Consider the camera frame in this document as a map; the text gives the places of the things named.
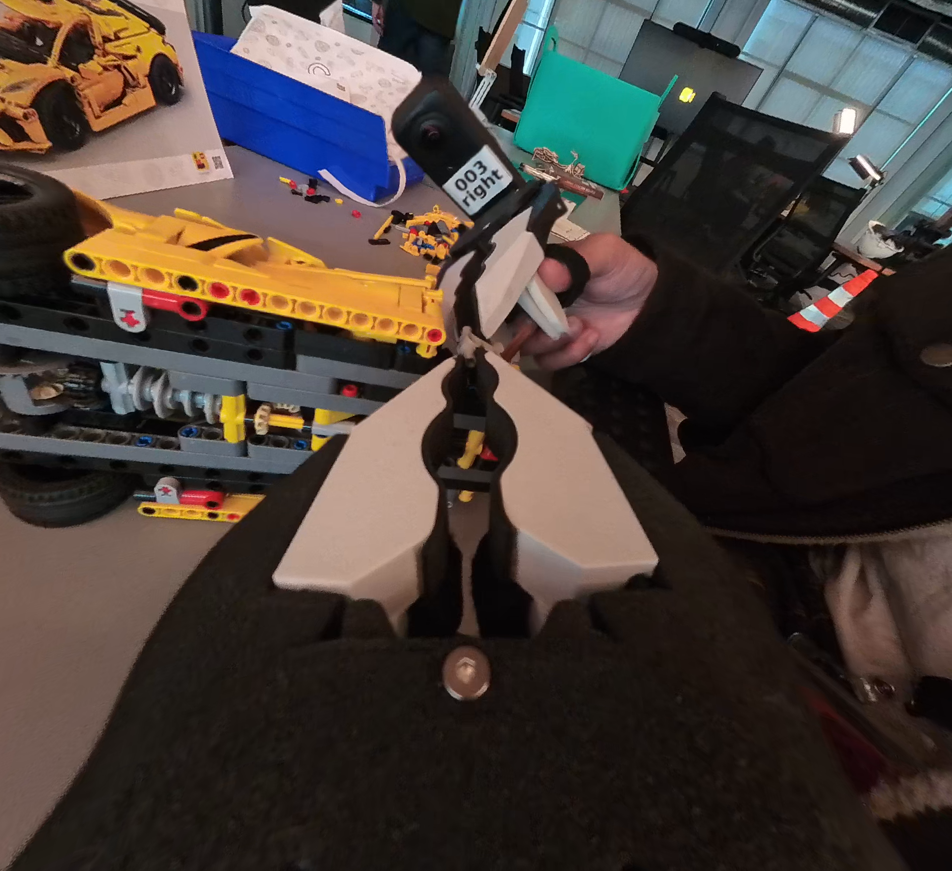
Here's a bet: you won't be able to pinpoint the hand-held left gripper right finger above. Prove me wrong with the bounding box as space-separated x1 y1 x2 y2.
482 352 660 636

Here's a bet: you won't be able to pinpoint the large grey display screen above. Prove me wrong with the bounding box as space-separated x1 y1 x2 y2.
619 19 765 136

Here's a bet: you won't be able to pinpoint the person's right hand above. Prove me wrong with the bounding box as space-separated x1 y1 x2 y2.
523 233 660 371

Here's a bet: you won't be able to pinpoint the grey black brick chassis module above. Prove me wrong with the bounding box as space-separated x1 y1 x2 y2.
439 324 522 504

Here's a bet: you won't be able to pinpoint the black perforated seat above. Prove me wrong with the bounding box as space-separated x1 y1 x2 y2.
554 365 678 456

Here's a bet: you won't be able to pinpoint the white instruction booklet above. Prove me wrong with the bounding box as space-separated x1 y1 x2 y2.
0 0 235 201

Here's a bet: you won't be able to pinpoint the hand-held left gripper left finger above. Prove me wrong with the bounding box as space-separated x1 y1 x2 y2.
272 356 460 636

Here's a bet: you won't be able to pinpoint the yellow loose brick pile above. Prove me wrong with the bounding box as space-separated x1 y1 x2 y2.
369 205 473 264

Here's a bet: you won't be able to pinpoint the teal container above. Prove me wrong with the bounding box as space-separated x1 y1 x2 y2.
513 27 679 191

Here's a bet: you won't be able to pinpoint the yellow toy brick car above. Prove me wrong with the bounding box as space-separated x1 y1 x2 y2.
0 165 451 526

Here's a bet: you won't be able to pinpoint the brown wooden model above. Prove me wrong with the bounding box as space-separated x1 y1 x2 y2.
518 146 605 201

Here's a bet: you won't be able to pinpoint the scattered small brick pieces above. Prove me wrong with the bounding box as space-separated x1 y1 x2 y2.
279 174 363 219

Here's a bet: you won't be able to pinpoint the blue bag with white papers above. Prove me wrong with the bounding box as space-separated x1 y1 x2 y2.
192 31 425 206

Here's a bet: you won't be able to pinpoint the orange white traffic cone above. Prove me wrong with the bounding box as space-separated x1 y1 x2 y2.
787 269 879 333

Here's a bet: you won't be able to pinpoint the grey desk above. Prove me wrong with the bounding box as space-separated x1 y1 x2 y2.
0 142 626 865

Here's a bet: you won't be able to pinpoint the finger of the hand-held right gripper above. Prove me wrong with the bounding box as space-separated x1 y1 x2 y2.
437 252 486 346
475 223 547 338

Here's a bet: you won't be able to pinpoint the person's right forearm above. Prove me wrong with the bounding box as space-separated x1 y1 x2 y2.
588 239 952 537

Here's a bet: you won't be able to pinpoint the black camera bar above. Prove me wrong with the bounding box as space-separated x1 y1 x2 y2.
673 22 742 59

